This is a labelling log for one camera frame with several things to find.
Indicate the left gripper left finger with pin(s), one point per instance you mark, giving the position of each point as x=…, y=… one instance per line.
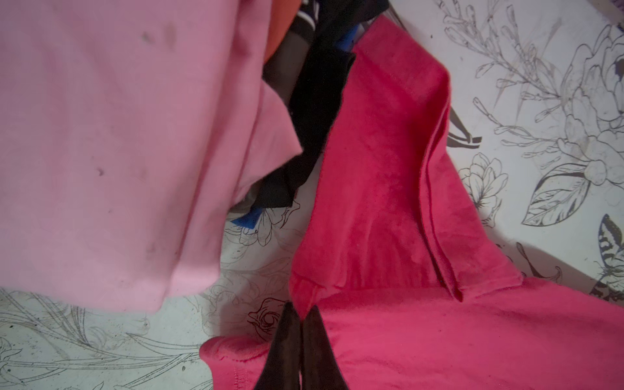
x=282, y=368

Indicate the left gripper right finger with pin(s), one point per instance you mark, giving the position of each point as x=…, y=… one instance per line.
x=320, y=370

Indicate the magenta t-shirt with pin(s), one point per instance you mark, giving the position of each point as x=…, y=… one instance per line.
x=412, y=293

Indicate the dark folded clothes stack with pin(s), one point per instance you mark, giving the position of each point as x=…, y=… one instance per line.
x=308, y=63

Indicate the folded light pink t-shirt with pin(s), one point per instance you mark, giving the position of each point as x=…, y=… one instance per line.
x=128, y=130

